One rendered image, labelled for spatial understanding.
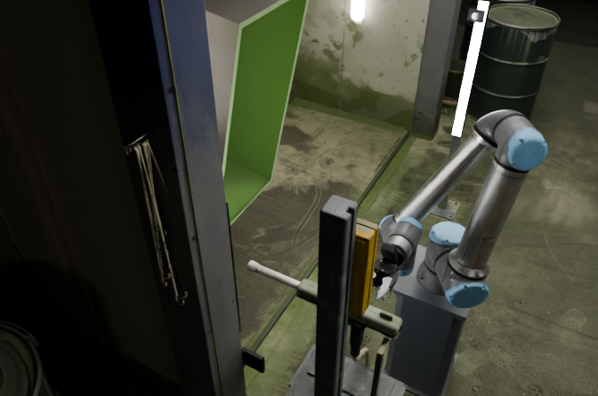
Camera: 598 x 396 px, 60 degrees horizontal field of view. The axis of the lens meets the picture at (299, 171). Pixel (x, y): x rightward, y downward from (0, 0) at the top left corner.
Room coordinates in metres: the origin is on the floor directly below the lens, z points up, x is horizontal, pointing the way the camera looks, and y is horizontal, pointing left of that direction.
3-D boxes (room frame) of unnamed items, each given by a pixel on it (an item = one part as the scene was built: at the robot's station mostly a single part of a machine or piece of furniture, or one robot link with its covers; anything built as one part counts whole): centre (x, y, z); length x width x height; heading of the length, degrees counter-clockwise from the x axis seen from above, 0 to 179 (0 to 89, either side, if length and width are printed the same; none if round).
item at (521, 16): (4.06, -1.77, 0.86); 0.54 x 0.54 x 0.01
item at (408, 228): (1.31, -0.36, 1.07); 0.12 x 0.09 x 0.10; 151
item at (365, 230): (0.83, -0.11, 1.42); 0.12 x 0.06 x 0.26; 61
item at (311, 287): (1.00, -0.06, 1.05); 0.49 x 0.05 x 0.23; 61
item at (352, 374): (0.93, -0.15, 0.95); 0.26 x 0.15 x 0.32; 61
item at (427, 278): (1.51, -0.59, 0.69); 0.19 x 0.19 x 0.10
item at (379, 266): (1.16, -0.28, 1.06); 0.12 x 0.08 x 0.09; 151
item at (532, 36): (4.05, -1.77, 0.44); 0.59 x 0.58 x 0.89; 166
